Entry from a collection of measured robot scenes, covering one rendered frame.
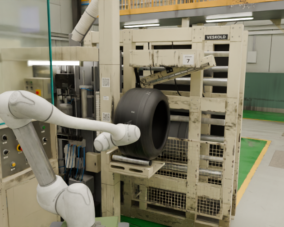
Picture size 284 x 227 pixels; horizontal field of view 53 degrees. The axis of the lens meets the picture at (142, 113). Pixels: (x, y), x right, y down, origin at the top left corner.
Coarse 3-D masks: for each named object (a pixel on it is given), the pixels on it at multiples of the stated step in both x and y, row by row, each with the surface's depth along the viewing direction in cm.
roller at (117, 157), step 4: (112, 156) 235; (116, 156) 234; (120, 156) 233; (124, 156) 232; (120, 160) 232; (124, 160) 230; (128, 160) 229; (132, 160) 227; (136, 160) 226; (140, 160) 225; (144, 160) 224; (148, 160) 223; (144, 164) 224; (148, 164) 222
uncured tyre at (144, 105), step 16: (128, 96) 219; (144, 96) 215; (160, 96) 225; (128, 112) 211; (144, 112) 208; (160, 112) 257; (144, 128) 207; (160, 128) 258; (128, 144) 214; (144, 144) 210; (160, 144) 251
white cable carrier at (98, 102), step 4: (96, 92) 242; (96, 96) 242; (96, 104) 244; (96, 108) 245; (96, 112) 245; (96, 116) 246; (96, 120) 246; (96, 132) 248; (100, 132) 248; (96, 136) 249
